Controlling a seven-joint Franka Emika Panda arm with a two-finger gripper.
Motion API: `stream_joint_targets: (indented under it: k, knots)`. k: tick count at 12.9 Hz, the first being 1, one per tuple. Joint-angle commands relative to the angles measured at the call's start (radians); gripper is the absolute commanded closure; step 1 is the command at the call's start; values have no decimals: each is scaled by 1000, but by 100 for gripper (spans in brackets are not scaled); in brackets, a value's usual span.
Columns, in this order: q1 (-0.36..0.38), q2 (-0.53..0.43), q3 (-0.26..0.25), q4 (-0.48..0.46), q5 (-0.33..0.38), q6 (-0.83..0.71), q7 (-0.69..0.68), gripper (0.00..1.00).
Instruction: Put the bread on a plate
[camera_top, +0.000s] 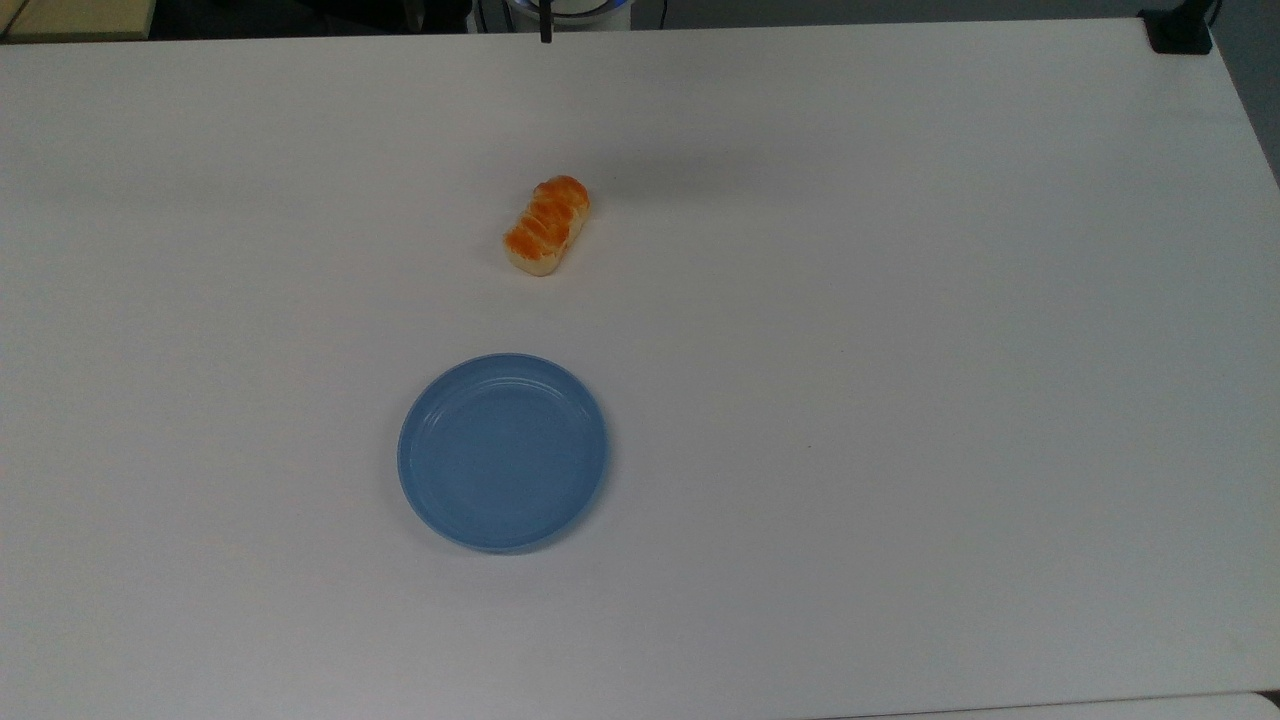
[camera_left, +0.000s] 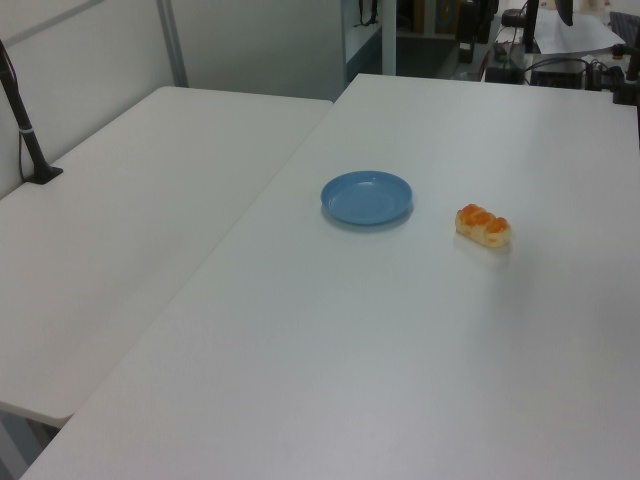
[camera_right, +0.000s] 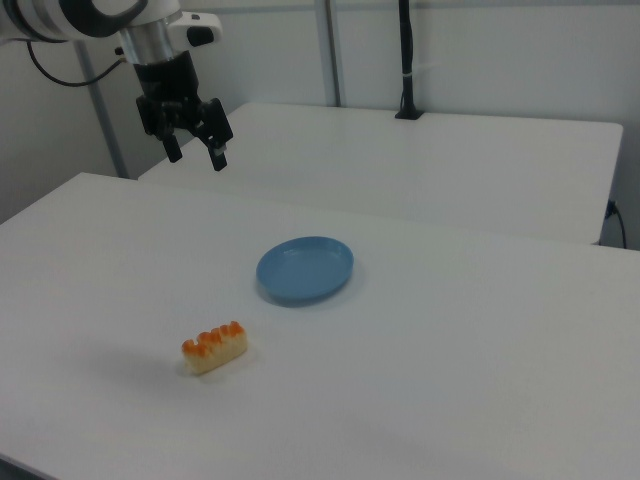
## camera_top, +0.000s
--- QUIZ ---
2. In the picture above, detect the beige wooden board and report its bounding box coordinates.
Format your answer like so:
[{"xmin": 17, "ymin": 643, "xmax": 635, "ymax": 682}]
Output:
[{"xmin": 0, "ymin": 0, "xmax": 157, "ymax": 43}]

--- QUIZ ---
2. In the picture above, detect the blue round plate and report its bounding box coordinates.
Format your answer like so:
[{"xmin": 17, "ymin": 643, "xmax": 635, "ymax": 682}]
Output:
[{"xmin": 397, "ymin": 352, "xmax": 609, "ymax": 555}]

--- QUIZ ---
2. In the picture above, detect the black pole with clamp base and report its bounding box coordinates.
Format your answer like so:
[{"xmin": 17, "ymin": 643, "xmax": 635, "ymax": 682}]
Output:
[{"xmin": 1138, "ymin": 0, "xmax": 1223, "ymax": 55}]

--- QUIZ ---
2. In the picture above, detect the orange glazed bread loaf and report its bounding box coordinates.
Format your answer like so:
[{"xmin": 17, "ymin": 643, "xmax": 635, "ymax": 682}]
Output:
[{"xmin": 502, "ymin": 175, "xmax": 591, "ymax": 279}]

